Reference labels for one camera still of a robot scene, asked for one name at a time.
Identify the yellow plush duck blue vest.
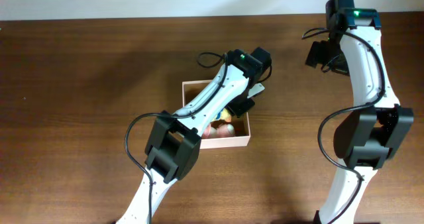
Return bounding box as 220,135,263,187
213,108,232,123

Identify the pink toy duck with hat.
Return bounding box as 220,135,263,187
202,123,235,139

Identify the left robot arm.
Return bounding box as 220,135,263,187
118,47,272,223

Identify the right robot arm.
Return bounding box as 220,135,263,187
302,0,413,223

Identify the open cardboard box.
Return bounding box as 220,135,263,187
182,80,251,149

